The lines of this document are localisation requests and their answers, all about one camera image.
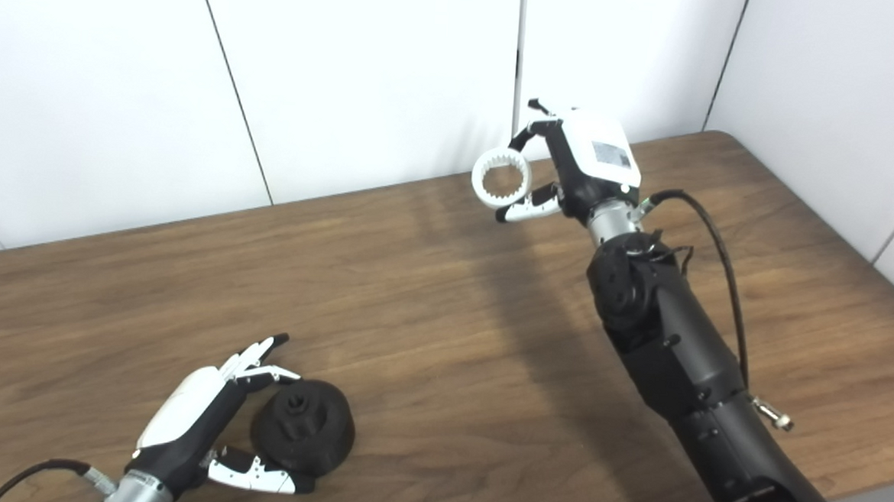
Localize white and black right hand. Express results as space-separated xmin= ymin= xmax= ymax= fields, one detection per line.
xmin=494 ymin=96 xmax=646 ymax=232

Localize white and black left hand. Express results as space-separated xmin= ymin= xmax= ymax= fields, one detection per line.
xmin=125 ymin=325 xmax=322 ymax=502

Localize white toothed ring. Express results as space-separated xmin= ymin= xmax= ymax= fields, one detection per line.
xmin=470 ymin=145 xmax=535 ymax=212

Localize round black geared part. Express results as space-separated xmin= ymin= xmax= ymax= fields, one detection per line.
xmin=248 ymin=377 xmax=359 ymax=478

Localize thin black left arm wires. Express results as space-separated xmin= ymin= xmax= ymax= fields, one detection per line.
xmin=622 ymin=230 xmax=695 ymax=276

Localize thick black right wrist cable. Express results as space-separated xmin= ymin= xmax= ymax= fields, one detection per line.
xmin=627 ymin=187 xmax=761 ymax=390

